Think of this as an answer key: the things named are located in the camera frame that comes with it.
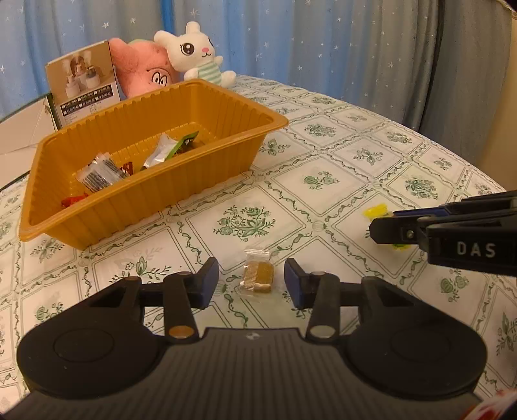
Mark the clear brown candy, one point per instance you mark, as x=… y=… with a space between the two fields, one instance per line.
x=259 y=272

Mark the orange plastic tray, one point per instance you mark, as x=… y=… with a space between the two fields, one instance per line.
x=231 y=130

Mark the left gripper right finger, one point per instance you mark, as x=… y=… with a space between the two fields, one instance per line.
x=320 y=292

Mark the green floral tablecloth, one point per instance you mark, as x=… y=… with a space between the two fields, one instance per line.
x=309 y=195

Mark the white green snack pouch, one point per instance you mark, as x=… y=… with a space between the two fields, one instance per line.
x=167 y=147

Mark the small red candy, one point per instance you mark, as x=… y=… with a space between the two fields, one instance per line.
x=127 y=169

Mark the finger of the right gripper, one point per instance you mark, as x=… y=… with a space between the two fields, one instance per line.
x=468 y=206
x=400 y=230

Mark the brown product box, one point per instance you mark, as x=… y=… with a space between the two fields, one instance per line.
x=82 y=83

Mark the blue star curtain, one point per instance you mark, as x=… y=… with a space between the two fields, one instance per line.
x=435 y=66

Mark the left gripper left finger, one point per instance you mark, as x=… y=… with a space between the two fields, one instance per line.
x=184 y=291

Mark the white bunny plush toy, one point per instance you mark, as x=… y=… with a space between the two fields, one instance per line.
x=194 y=55

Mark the pink star plush toy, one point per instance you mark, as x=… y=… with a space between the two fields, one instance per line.
x=141 y=66

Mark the white flat box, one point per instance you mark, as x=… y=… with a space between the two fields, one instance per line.
x=21 y=132

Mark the clear dark snack packet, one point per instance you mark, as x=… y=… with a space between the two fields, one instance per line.
x=100 y=173

